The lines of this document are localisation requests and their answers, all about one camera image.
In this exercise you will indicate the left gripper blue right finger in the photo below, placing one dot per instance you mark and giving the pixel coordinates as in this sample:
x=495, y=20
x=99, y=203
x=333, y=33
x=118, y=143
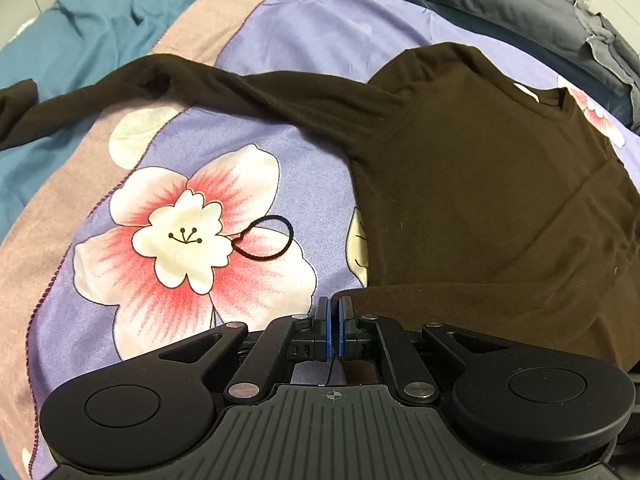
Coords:
x=346, y=343

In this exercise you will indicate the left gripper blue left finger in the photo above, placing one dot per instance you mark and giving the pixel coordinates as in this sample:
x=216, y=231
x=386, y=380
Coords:
x=322, y=329

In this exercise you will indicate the dark brown long-sleeve shirt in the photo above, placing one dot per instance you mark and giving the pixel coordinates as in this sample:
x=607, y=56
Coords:
x=484, y=205

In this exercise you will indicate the purple floral bed sheet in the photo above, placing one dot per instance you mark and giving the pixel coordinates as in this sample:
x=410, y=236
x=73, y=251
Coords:
x=326, y=239

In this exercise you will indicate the teal blue quilt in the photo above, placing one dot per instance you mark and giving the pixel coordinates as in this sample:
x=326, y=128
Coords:
x=77, y=42

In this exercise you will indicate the grey folded garment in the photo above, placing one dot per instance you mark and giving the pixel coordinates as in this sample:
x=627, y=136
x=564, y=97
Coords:
x=612, y=51

